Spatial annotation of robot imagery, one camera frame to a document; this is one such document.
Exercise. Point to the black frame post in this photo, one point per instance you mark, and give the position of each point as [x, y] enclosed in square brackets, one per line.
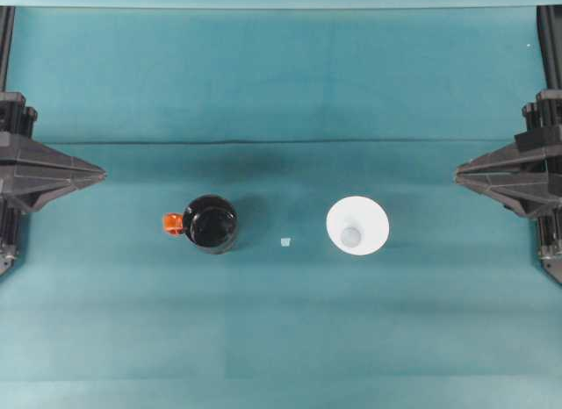
[551, 49]
[5, 49]

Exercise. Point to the small square white scrap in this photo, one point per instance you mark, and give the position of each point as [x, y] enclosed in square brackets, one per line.
[286, 242]

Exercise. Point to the blue-green table cloth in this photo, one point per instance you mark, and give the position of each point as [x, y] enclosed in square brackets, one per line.
[281, 339]

